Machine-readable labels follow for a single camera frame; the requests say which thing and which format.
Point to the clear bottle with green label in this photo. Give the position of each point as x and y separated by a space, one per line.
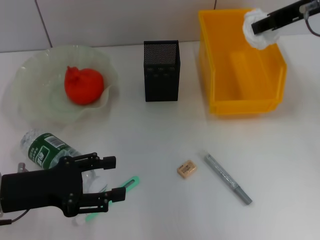
42 150

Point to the red-orange toy orange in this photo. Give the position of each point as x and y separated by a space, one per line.
83 85

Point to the pale green glass fruit plate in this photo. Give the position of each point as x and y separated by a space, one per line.
45 100

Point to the black mesh pen holder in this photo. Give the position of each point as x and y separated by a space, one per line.
161 82

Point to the yellow plastic bin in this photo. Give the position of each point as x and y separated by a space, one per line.
240 80

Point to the beige eraser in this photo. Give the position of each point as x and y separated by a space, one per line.
187 170

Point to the green utility knife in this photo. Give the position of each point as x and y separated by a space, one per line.
130 182

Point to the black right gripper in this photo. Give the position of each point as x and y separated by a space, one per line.
290 16

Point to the white paper ball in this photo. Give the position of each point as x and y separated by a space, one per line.
262 41

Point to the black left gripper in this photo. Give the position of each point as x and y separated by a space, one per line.
37 192

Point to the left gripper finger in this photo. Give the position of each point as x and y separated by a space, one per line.
118 195

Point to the grey marker pen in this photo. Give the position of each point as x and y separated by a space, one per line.
227 178

